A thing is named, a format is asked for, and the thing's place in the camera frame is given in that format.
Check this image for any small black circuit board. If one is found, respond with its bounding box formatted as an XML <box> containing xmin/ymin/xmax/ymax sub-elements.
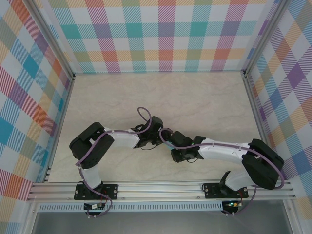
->
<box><xmin>83</xmin><ymin>203</ymin><xmax>106</xmax><ymax>211</ymax></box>

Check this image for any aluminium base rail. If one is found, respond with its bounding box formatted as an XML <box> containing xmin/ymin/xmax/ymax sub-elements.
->
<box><xmin>26</xmin><ymin>179</ymin><xmax>297</xmax><ymax>202</ymax></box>

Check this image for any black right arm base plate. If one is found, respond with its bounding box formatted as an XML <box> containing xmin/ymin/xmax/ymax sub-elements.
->
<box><xmin>202</xmin><ymin>181</ymin><xmax>249</xmax><ymax>199</ymax></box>

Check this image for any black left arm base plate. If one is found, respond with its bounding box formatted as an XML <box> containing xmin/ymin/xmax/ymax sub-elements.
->
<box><xmin>74</xmin><ymin>182</ymin><xmax>119</xmax><ymax>201</ymax></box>

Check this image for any white slotted cable tray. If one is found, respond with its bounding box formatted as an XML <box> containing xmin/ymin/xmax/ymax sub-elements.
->
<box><xmin>39</xmin><ymin>201</ymin><xmax>224</xmax><ymax>212</ymax></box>

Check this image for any aluminium frame side bar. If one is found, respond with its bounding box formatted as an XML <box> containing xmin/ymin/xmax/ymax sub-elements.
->
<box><xmin>45</xmin><ymin>75</ymin><xmax>76</xmax><ymax>183</ymax></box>
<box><xmin>243</xmin><ymin>72</ymin><xmax>277</xmax><ymax>181</ymax></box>

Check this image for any aluminium frame post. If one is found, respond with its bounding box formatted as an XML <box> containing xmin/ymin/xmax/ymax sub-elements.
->
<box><xmin>243</xmin><ymin>0</ymin><xmax>286</xmax><ymax>75</ymax></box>
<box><xmin>28</xmin><ymin>0</ymin><xmax>76</xmax><ymax>80</ymax></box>

